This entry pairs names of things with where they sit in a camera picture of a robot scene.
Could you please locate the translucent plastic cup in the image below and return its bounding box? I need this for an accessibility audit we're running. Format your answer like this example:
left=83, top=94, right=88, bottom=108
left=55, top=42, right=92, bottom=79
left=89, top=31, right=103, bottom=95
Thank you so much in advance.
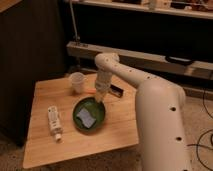
left=69, top=72, right=85, bottom=94

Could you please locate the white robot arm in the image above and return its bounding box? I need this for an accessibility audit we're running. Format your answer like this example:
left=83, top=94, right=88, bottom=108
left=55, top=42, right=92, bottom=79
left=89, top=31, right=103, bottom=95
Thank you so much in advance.
left=95, top=53, right=192, bottom=171

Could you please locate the wooden folding table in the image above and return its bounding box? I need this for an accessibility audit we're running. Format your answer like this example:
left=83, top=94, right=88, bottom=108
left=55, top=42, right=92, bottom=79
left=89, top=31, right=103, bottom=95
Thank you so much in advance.
left=23, top=76, right=138, bottom=169

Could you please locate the upper wooden shelf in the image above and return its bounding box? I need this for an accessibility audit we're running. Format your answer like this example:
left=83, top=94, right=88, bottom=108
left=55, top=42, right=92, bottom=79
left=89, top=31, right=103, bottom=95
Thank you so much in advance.
left=63, top=0, right=213, bottom=20

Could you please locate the black rectangular box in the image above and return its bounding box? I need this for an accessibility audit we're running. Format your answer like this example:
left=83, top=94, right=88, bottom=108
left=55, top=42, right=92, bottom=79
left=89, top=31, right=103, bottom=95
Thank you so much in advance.
left=110, top=85, right=124, bottom=98

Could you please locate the long grey case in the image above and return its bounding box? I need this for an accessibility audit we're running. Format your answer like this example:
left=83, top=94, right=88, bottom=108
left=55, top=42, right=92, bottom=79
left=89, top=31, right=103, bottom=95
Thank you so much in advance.
left=66, top=41, right=213, bottom=79

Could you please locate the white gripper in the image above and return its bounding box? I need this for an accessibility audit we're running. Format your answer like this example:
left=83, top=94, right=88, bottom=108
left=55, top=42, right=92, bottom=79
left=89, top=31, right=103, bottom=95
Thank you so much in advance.
left=95, top=71, right=112, bottom=102

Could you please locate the green ceramic bowl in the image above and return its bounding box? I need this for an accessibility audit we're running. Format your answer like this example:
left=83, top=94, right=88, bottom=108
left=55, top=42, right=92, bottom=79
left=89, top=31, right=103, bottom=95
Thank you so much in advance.
left=72, top=97, right=106, bottom=132

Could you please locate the blue grey sponge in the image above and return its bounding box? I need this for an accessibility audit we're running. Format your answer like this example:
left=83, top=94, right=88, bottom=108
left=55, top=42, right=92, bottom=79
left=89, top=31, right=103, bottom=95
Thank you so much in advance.
left=77, top=108, right=96, bottom=128

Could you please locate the orange carrot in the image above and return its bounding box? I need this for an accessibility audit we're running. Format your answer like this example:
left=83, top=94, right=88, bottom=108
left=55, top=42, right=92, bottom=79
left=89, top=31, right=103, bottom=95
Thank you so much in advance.
left=84, top=89, right=96, bottom=94

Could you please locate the black floor cable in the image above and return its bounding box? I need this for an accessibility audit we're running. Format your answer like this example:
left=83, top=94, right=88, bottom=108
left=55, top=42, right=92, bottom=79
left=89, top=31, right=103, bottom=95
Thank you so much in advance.
left=186, top=71, right=213, bottom=171

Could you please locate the white tube bottle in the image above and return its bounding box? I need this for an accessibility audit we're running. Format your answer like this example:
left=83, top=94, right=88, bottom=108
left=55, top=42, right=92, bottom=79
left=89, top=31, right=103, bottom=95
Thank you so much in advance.
left=48, top=106, right=63, bottom=142

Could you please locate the metal stand pole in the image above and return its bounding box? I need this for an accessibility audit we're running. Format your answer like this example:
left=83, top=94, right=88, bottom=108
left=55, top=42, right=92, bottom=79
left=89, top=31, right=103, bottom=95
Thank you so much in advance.
left=69, top=0, right=87, bottom=47

